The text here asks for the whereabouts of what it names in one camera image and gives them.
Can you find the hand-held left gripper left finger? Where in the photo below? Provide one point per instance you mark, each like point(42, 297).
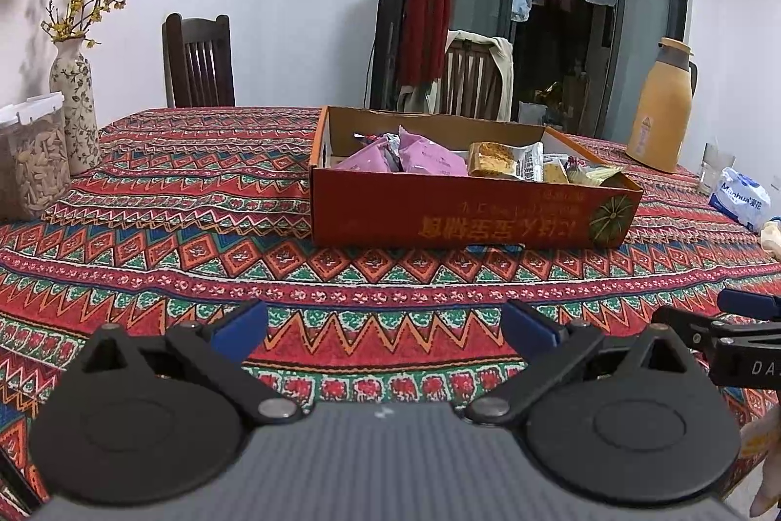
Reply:
point(244, 322)

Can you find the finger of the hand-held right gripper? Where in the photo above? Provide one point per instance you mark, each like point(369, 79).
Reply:
point(750, 302)
point(683, 322)

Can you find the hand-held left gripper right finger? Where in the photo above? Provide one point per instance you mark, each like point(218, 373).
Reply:
point(528, 329)

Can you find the orange cardboard box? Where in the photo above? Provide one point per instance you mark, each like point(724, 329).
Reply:
point(396, 216)

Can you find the pile of snack packets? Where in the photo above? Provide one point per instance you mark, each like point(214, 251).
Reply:
point(427, 158)

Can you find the beige crumpled bag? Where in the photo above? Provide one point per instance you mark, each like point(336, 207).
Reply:
point(772, 240)

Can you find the red patterned tablecloth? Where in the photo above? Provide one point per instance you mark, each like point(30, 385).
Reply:
point(183, 252)

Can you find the white blue tissue pack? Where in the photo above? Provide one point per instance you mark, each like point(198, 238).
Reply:
point(738, 197)

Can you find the clear drinking glass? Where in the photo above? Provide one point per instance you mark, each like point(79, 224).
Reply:
point(714, 167)

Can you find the tan thermos jug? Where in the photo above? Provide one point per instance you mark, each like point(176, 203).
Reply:
point(662, 118)

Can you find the white bucket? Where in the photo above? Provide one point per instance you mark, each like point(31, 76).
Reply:
point(531, 113)

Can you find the brown slatted wooden chair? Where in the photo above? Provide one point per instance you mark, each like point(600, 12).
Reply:
point(470, 81)

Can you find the clear container with white lid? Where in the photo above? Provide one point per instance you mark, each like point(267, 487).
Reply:
point(36, 167)

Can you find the dark wooden chair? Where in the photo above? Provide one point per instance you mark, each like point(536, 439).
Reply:
point(198, 63)

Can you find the chair with draped cloth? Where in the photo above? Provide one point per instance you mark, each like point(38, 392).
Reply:
point(503, 63)

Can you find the floral ceramic vase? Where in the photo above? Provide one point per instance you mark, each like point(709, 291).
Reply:
point(76, 112)

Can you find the dark framed sliding glass door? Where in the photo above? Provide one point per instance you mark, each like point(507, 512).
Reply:
point(647, 8)

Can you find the red tassel hanging decoration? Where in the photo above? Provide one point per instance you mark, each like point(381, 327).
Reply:
point(427, 26)

